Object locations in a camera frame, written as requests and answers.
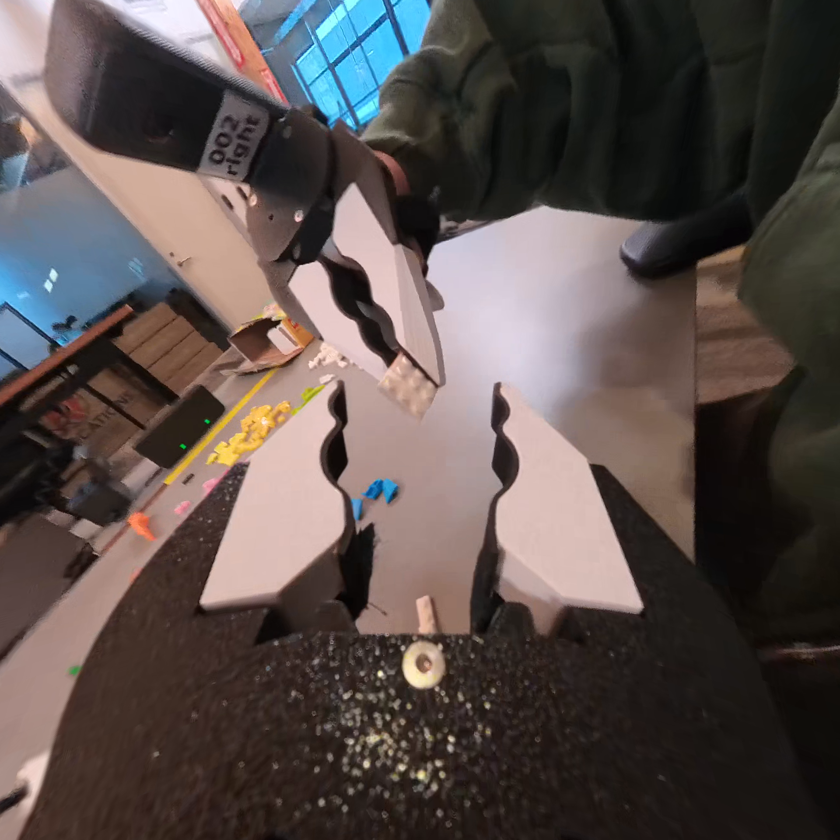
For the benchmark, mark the white lego brick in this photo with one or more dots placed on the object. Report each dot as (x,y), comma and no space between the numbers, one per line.
(408,387)

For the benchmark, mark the large gridded window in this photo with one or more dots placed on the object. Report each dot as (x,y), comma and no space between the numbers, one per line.
(354,59)

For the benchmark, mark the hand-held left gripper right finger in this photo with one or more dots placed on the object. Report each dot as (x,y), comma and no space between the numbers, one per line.
(564,525)

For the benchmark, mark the person's right hand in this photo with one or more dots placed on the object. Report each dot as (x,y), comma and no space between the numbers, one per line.
(394,172)

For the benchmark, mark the wooden table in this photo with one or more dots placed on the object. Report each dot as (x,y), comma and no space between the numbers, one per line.
(59,358)

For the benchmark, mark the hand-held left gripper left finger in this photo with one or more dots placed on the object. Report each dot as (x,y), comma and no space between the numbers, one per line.
(275,525)

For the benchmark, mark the tan lego piece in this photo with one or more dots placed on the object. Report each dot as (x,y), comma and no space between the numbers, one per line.
(426,613)

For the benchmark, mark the wooden door frame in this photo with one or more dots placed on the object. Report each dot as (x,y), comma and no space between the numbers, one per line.
(229,26)

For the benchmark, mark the stack of cardboard boxes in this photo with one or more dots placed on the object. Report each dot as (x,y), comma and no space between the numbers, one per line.
(164,348)

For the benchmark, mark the pile of white lego pieces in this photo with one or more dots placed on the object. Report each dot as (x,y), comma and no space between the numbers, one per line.
(328,359)

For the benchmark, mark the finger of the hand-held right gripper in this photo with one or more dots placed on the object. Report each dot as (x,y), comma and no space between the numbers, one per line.
(394,282)
(312,305)

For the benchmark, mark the pile of blue lego pieces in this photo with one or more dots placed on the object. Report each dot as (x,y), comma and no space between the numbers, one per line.
(380,489)

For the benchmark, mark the open cardboard box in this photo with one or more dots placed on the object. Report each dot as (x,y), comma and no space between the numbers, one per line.
(253,348)

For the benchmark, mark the black chair armrest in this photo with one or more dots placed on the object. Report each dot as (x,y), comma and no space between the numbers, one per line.
(676,243)

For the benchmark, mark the dark bag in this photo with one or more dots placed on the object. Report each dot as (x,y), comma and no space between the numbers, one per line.
(98,499)

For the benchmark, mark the pile of yellow lego pieces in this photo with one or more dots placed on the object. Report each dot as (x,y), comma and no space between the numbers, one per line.
(253,430)

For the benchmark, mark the person's right forearm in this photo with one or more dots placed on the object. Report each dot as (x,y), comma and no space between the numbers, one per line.
(558,98)

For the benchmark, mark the pile of lime lego pieces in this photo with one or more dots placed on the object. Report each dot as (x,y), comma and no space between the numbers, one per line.
(308,397)

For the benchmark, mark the black device with green lights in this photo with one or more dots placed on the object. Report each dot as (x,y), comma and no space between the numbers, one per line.
(177,426)

